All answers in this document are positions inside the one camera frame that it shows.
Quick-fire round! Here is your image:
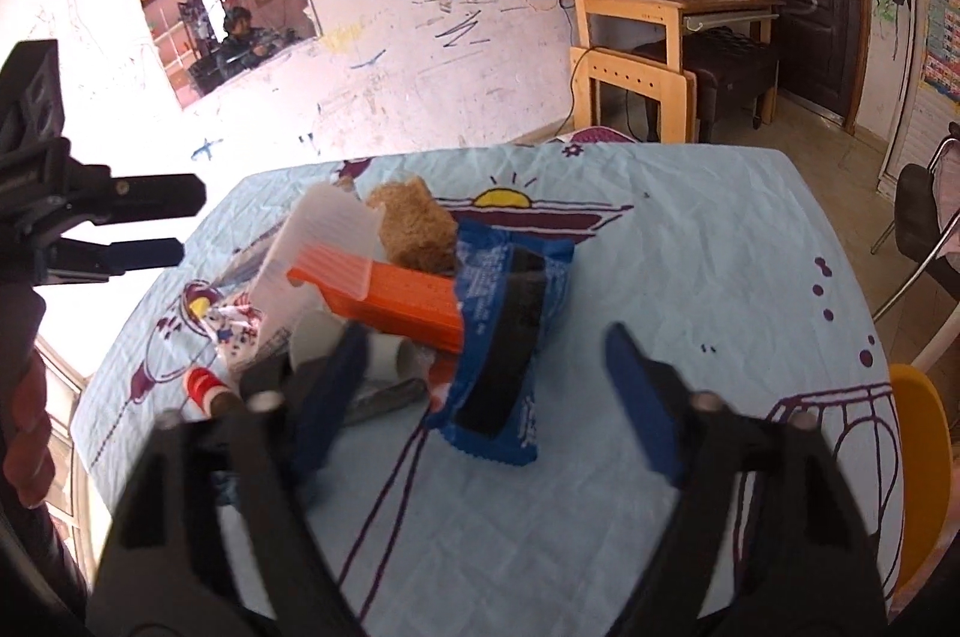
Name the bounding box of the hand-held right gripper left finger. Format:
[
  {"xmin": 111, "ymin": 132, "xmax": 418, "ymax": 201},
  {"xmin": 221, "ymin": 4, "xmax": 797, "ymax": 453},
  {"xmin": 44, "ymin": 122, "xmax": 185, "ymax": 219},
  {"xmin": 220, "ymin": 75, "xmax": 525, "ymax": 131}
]
[{"xmin": 90, "ymin": 322, "xmax": 372, "ymax": 637}]

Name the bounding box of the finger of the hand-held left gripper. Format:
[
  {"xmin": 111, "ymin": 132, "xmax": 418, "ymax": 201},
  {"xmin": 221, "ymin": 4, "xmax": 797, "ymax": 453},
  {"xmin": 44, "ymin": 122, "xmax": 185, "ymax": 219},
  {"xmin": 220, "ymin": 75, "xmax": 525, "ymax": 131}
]
[
  {"xmin": 64, "ymin": 173, "xmax": 207, "ymax": 227},
  {"xmin": 54, "ymin": 236, "xmax": 185, "ymax": 280}
]

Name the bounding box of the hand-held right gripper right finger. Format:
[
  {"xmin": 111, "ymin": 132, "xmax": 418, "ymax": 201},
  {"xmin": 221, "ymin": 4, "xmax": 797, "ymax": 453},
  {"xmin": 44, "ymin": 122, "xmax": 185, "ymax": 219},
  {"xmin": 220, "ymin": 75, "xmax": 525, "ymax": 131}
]
[{"xmin": 604, "ymin": 322, "xmax": 890, "ymax": 637}]

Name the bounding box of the small white cup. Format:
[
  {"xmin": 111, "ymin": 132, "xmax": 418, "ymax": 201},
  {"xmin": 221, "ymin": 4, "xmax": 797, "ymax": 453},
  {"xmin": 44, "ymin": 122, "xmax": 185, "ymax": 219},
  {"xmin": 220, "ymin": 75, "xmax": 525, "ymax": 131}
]
[{"xmin": 291, "ymin": 311, "xmax": 347, "ymax": 369}]

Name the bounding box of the white cardboard tube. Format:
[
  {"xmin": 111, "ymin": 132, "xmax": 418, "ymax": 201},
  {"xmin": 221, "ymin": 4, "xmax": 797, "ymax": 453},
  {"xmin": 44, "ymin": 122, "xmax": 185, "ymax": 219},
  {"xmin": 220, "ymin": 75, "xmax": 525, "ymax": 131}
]
[{"xmin": 367, "ymin": 334, "xmax": 423, "ymax": 384}]

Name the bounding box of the orange cardboard box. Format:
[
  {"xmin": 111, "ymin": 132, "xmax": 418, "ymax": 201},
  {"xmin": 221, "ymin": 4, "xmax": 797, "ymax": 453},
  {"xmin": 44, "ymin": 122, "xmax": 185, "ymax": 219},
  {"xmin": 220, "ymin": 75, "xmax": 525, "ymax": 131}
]
[{"xmin": 287, "ymin": 262, "xmax": 466, "ymax": 354}]

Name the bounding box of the red capped small bottle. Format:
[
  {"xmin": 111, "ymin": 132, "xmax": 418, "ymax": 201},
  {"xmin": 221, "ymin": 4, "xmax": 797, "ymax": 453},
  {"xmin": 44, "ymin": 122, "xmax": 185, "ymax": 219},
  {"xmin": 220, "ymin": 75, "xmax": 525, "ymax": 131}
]
[{"xmin": 184, "ymin": 365, "xmax": 241, "ymax": 417}]

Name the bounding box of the translucent plastic cup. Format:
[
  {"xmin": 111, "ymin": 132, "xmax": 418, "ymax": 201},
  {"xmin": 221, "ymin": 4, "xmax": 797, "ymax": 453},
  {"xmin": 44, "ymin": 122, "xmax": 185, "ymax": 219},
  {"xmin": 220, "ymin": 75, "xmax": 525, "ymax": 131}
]
[{"xmin": 251, "ymin": 181, "xmax": 385, "ymax": 353}]

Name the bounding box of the blue snack wrapper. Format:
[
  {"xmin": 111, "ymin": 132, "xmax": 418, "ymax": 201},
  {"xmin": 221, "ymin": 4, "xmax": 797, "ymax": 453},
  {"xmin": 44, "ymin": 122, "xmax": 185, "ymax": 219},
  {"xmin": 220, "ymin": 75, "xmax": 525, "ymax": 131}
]
[{"xmin": 427, "ymin": 219, "xmax": 577, "ymax": 467}]

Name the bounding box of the brown sponge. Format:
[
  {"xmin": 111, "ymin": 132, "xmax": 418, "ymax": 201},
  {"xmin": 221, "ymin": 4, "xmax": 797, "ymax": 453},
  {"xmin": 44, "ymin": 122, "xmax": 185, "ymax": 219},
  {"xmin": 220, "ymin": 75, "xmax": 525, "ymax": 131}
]
[{"xmin": 366, "ymin": 176, "xmax": 460, "ymax": 272}]

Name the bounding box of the yellow plastic bin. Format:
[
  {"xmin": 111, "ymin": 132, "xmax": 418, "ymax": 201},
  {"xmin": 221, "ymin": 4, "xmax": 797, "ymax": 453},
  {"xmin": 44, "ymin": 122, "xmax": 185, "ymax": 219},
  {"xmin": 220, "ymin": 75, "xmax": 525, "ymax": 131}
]
[{"xmin": 889, "ymin": 363, "xmax": 950, "ymax": 597}]

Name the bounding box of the person's left hand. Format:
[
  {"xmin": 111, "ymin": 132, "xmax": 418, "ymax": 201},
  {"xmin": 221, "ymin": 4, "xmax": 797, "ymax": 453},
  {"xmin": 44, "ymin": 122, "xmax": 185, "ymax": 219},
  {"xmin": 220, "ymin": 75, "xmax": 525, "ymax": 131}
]
[{"xmin": 0, "ymin": 348, "xmax": 59, "ymax": 510}]

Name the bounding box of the light blue printed tablecloth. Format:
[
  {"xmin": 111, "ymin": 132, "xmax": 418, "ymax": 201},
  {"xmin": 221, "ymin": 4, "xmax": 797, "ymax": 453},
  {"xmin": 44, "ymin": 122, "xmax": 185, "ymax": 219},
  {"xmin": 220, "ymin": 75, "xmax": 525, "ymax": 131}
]
[{"xmin": 71, "ymin": 127, "xmax": 908, "ymax": 637}]

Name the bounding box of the purple white floor scale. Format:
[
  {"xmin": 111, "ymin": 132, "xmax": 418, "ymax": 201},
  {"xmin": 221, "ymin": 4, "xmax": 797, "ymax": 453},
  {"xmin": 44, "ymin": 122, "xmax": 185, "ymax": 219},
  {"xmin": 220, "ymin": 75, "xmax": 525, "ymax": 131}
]
[{"xmin": 553, "ymin": 125, "xmax": 640, "ymax": 148}]

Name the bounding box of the low wooden bench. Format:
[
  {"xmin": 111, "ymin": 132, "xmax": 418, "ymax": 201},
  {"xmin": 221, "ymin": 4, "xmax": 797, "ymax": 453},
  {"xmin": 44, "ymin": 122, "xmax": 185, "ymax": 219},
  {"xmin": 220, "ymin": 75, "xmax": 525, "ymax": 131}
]
[{"xmin": 568, "ymin": 44, "xmax": 698, "ymax": 146}]

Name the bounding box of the metal chair with dark seat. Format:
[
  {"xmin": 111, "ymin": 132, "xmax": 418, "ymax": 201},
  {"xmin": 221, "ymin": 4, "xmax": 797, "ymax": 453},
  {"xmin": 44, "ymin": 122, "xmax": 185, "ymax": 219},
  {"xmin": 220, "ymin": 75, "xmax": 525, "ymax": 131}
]
[{"xmin": 870, "ymin": 123, "xmax": 960, "ymax": 324}]

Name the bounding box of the dark brown upholstered stool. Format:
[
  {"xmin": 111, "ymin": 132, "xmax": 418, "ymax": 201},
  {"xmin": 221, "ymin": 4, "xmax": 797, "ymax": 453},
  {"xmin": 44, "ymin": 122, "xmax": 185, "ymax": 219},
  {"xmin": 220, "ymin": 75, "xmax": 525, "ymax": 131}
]
[{"xmin": 634, "ymin": 28, "xmax": 781, "ymax": 143}]

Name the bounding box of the thin hanging cable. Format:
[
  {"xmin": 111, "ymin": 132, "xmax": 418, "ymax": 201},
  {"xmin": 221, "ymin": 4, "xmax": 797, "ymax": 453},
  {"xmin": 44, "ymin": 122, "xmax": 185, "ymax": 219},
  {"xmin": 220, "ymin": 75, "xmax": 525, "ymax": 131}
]
[{"xmin": 564, "ymin": 53, "xmax": 580, "ymax": 130}]

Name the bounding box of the colourful wall poster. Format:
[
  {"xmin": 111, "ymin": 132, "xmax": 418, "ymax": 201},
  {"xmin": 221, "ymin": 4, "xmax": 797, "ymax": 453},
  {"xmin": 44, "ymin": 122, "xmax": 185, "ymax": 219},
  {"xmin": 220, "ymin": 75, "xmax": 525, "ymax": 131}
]
[{"xmin": 919, "ymin": 0, "xmax": 960, "ymax": 107}]

